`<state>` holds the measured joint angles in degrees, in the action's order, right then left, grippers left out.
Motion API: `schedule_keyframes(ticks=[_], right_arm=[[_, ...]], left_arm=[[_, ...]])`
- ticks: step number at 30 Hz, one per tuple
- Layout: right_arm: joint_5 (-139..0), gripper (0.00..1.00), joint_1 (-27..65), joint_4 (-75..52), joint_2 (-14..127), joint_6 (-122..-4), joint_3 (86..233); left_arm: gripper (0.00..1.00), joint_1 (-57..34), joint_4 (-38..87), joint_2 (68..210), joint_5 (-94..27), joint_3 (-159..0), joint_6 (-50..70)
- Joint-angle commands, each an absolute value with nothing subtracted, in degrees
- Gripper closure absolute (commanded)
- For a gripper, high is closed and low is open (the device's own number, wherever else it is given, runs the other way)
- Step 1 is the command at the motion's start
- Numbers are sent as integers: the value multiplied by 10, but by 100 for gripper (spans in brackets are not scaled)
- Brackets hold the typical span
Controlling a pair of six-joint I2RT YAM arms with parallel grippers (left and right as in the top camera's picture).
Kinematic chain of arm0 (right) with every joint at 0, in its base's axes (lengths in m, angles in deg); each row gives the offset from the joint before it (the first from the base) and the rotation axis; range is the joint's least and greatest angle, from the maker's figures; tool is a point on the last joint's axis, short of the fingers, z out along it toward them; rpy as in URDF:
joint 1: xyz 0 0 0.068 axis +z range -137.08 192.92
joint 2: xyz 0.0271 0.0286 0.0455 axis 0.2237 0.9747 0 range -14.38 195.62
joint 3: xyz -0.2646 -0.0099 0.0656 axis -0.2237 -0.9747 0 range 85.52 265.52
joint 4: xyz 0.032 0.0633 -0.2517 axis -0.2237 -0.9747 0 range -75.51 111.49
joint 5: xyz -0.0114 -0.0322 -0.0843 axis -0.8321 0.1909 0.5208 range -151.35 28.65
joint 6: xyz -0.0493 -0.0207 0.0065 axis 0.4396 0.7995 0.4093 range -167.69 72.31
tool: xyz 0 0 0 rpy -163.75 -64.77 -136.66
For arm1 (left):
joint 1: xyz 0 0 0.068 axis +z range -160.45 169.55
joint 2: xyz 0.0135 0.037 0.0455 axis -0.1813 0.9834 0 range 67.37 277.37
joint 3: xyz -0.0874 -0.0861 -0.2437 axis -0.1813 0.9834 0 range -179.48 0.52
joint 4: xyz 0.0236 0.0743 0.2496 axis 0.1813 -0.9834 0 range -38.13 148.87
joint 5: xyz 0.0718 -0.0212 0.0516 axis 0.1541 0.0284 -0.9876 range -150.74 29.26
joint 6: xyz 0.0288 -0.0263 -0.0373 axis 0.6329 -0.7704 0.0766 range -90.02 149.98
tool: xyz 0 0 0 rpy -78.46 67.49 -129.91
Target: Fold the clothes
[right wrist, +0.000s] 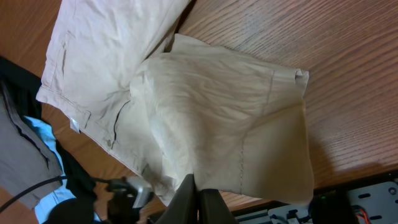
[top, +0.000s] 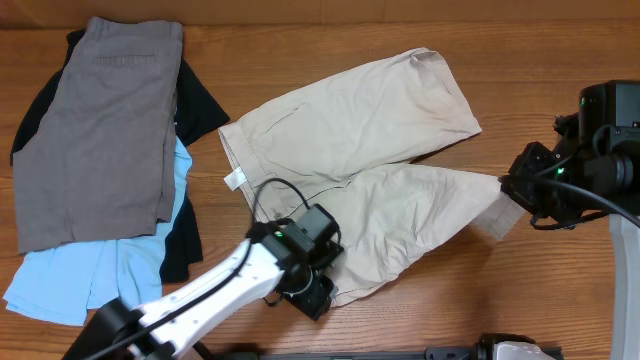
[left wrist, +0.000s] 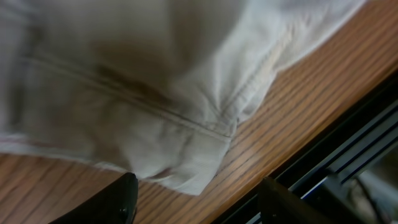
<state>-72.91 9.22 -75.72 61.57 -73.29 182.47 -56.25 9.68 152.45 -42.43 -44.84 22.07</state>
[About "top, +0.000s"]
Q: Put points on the grey shorts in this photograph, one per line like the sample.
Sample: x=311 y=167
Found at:
x=101 y=164

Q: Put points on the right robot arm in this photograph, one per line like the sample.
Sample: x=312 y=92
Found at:
x=592 y=173

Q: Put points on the light blue shorts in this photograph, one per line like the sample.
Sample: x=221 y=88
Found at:
x=62 y=284

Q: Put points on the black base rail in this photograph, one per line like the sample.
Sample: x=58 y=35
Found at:
x=489 y=346

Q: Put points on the black garment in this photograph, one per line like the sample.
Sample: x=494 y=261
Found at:
x=197 y=112

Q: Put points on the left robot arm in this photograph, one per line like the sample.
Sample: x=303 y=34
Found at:
x=288 y=257

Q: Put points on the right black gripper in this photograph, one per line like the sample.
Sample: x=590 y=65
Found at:
x=529 y=196

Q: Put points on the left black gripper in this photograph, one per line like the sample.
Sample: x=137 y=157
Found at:
x=318 y=297

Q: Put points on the beige khaki shorts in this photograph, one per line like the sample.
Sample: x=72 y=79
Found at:
x=351 y=143

